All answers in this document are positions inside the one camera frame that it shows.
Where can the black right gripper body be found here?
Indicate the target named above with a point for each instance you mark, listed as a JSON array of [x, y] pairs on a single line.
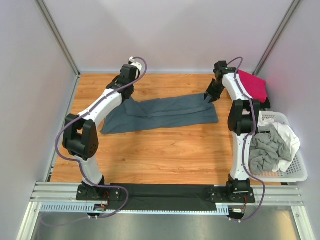
[[215, 90]]

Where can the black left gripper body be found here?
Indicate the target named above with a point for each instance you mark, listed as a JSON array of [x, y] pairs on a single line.
[[132, 86]]

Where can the blue-grey t-shirt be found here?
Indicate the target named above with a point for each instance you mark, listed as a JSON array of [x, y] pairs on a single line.
[[172, 112]]

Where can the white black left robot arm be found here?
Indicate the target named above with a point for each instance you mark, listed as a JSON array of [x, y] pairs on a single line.
[[80, 134]]

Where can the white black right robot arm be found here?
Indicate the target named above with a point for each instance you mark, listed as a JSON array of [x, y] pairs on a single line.
[[242, 121]]

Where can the folded pink t-shirt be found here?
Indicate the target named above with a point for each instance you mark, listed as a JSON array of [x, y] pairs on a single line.
[[255, 86]]

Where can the folded black t-shirt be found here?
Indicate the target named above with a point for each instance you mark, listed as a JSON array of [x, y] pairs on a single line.
[[265, 105]]

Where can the grey t-shirt in basket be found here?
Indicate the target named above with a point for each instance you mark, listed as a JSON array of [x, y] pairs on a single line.
[[266, 147]]

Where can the white t-shirt in basket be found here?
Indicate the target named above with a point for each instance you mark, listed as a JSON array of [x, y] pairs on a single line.
[[283, 129]]

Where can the white plastic laundry basket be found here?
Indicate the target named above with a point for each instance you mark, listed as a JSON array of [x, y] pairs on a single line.
[[296, 173]]

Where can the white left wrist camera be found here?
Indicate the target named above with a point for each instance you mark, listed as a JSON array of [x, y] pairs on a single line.
[[135, 63]]

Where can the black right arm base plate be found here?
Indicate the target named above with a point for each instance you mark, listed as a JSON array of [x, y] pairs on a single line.
[[220, 194]]

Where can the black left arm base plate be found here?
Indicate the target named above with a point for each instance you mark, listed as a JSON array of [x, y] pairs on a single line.
[[92, 193]]

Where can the right aluminium corner post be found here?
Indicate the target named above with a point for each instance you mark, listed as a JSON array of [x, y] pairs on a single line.
[[293, 7]]

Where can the aluminium corner post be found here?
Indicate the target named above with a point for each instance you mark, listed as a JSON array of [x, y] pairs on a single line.
[[293, 7], [57, 35]]

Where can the left aluminium corner post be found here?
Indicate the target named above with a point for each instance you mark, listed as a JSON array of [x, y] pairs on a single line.
[[57, 35]]

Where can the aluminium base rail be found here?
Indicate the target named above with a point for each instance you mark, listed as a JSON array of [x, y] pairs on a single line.
[[273, 195]]

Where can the grey slotted cable duct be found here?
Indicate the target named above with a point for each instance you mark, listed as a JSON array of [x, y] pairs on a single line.
[[94, 208]]

